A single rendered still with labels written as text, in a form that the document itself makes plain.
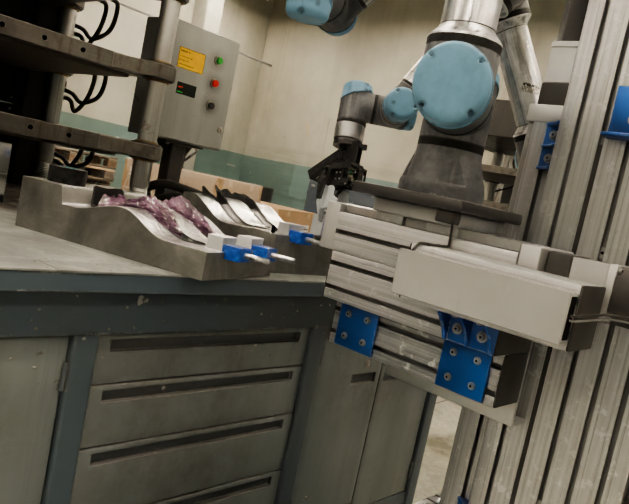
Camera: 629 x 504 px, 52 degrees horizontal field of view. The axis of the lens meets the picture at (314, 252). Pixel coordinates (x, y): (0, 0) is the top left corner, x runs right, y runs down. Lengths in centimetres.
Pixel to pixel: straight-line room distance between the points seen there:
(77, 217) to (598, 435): 106
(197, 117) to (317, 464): 125
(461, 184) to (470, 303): 27
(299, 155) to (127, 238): 883
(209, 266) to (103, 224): 26
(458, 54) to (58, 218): 88
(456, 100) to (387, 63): 853
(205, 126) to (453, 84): 152
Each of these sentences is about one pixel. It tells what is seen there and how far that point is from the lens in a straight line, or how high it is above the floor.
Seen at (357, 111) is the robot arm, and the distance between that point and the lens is 164.
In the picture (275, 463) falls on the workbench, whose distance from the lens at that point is 172.
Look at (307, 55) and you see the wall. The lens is 1044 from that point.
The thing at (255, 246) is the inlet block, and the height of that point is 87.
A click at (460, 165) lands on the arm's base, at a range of 112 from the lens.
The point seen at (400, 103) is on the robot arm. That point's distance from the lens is 151.
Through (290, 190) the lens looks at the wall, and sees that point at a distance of 1011.
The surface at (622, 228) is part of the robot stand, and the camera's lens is 118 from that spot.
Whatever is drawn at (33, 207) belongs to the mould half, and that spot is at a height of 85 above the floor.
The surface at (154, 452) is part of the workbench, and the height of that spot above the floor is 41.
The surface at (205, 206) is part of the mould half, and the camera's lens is 168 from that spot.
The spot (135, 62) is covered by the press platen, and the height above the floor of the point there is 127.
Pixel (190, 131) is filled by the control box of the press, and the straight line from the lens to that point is 236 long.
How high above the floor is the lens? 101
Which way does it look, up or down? 6 degrees down
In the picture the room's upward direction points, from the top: 12 degrees clockwise
